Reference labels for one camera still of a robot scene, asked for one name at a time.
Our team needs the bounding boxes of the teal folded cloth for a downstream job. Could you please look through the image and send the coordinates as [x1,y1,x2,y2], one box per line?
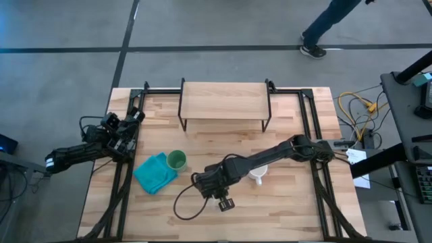
[132,152,179,196]

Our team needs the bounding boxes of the black device with blue light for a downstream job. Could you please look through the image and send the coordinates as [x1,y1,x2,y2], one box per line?
[0,133,20,156]

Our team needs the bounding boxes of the wooden shelf with black legs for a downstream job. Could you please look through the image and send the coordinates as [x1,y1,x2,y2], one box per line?
[178,77,273,133]

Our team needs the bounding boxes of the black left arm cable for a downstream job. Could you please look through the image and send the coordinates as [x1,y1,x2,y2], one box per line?
[78,115,104,140]

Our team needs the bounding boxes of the black diagonal beam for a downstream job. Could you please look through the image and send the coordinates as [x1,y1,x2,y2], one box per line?
[349,142,409,180]

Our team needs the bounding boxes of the black floor cable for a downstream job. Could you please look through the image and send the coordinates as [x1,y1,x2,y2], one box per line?
[337,90,393,144]

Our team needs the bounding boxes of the white paper sheet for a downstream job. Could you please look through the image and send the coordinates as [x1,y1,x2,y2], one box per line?
[345,148,371,190]

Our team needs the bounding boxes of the green cup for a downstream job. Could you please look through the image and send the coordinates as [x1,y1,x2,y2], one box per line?
[165,149,188,173]

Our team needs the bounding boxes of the black metal table frame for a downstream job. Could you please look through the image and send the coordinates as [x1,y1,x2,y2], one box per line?
[77,80,369,242]

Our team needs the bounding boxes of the grey side bench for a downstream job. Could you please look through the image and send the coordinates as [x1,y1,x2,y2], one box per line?
[0,151,55,179]

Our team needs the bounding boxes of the yellow cable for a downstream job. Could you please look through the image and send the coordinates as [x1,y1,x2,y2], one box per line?
[337,91,389,141]

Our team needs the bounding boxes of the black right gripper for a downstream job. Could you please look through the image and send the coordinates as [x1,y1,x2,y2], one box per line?
[193,161,238,213]

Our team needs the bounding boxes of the person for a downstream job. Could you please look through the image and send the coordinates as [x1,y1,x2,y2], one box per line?
[299,0,376,60]

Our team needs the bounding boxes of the black keypad device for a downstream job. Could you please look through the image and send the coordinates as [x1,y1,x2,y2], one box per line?
[414,165,432,205]

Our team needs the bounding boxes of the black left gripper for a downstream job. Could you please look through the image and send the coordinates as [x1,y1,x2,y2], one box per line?
[100,107,146,151]

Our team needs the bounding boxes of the teal small box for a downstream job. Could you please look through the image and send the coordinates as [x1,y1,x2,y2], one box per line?
[412,72,432,88]

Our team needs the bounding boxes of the black pole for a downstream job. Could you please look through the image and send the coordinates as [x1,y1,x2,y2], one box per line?
[395,49,432,86]

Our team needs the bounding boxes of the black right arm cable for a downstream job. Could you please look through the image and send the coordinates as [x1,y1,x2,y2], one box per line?
[173,173,212,221]

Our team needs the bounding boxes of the white mug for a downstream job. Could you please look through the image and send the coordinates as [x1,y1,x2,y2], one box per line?
[248,164,269,187]

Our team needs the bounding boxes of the grey side table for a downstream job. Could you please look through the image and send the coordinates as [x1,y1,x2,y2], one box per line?
[380,70,432,243]

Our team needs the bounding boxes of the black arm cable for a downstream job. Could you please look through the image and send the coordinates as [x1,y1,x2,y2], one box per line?
[78,115,104,140]
[173,173,212,221]

